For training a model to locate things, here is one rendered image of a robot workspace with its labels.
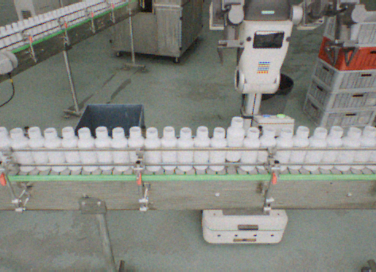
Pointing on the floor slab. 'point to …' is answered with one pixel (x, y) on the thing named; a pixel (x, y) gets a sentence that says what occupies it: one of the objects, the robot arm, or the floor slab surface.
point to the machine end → (160, 29)
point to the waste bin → (273, 102)
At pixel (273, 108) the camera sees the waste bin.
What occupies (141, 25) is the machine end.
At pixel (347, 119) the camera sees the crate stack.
